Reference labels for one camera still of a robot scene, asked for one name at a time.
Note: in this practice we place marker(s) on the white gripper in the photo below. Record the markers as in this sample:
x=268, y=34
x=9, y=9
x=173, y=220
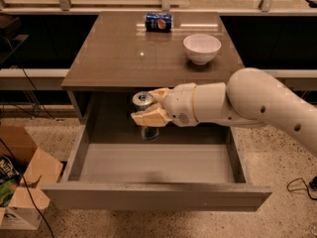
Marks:
x=179, y=104

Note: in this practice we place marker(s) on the red bull can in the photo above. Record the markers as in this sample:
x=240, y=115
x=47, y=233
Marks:
x=142, y=100

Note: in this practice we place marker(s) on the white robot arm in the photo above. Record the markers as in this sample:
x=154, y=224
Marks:
x=250, y=98

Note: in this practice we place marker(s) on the grey cabinet with glossy top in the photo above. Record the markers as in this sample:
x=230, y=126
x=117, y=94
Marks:
x=120, y=55

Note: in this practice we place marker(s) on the open grey top drawer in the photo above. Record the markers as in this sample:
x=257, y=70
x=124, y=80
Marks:
x=112, y=167

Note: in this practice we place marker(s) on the blue pepsi can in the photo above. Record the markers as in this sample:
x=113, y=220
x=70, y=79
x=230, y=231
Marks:
x=158, y=22

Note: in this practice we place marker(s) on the white bowl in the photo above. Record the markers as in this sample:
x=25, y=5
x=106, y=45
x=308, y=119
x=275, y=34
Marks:
x=201, y=48

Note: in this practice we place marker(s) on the open cardboard box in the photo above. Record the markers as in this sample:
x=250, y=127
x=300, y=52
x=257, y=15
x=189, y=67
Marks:
x=36, y=168

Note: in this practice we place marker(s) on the green snack bag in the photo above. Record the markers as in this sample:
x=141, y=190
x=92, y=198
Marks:
x=8, y=180

